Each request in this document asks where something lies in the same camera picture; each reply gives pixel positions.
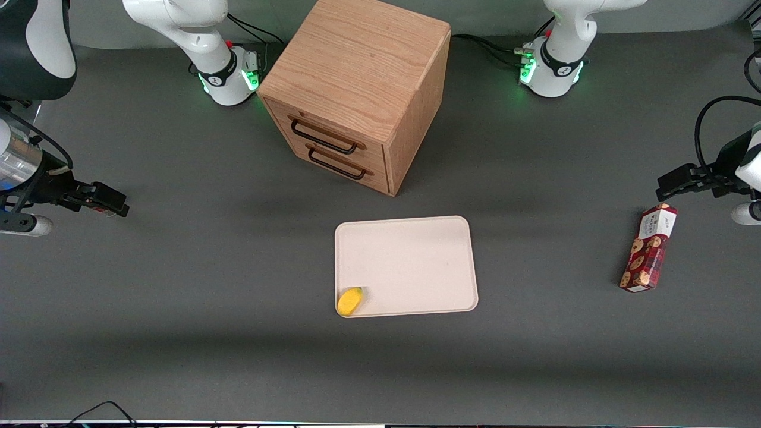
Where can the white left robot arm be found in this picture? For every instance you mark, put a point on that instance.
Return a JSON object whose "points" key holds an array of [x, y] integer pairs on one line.
{"points": [[556, 71]]}

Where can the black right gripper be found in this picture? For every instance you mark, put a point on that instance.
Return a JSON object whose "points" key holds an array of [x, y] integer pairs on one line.
{"points": [[50, 185]]}

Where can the narrow oak drawer front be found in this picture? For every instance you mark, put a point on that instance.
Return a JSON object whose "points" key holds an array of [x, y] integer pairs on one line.
{"points": [[380, 181]]}

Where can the oak wooden drawer cabinet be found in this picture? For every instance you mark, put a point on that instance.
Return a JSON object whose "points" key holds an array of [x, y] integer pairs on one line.
{"points": [[357, 65]]}

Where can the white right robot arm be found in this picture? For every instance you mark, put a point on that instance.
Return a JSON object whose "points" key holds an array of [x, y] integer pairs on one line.
{"points": [[220, 71]]}

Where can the red tartan cookie box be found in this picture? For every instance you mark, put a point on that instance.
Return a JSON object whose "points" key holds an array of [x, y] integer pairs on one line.
{"points": [[648, 249]]}

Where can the red soda can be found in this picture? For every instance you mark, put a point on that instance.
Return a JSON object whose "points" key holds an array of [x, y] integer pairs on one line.
{"points": [[106, 210]]}

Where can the wide oak drawer front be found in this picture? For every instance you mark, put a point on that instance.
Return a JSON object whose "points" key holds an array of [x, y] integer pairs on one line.
{"points": [[279, 116]]}

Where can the beige rectangular tray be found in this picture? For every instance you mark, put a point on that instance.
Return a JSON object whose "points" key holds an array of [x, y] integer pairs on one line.
{"points": [[410, 261]]}

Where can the small yellow mango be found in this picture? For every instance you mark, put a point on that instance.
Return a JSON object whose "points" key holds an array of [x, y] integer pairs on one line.
{"points": [[349, 301]]}

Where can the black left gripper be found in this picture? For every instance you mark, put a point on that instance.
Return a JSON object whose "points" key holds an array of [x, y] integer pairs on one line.
{"points": [[726, 159]]}

